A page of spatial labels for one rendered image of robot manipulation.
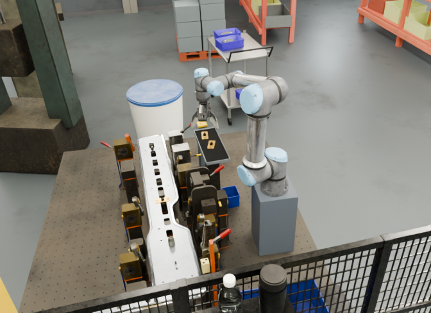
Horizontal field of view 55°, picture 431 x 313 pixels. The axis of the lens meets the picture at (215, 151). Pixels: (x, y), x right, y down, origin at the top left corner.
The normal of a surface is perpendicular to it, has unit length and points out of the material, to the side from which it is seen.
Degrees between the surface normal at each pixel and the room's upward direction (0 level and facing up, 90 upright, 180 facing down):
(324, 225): 0
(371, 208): 0
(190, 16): 90
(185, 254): 0
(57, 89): 90
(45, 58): 90
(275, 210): 90
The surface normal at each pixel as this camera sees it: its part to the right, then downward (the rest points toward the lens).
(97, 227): -0.04, -0.83
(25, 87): 0.35, 0.54
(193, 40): 0.12, 0.55
